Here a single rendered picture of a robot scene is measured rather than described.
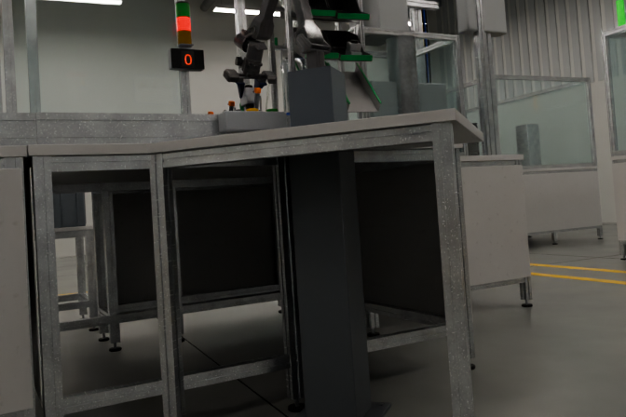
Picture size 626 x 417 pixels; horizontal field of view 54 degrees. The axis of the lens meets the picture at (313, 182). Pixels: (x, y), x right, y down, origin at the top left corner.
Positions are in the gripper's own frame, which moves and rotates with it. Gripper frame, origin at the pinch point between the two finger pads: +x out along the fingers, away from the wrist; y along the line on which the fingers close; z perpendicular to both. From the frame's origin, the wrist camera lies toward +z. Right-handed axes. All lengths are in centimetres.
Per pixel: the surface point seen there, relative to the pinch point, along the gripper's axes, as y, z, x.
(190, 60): 18.1, 13.5, -4.5
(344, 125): 4, -72, -23
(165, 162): 39, -40, 6
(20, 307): 79, -58, 38
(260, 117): 7.3, -29.3, -3.4
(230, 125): 17.5, -30.7, -1.4
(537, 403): -61, -117, 49
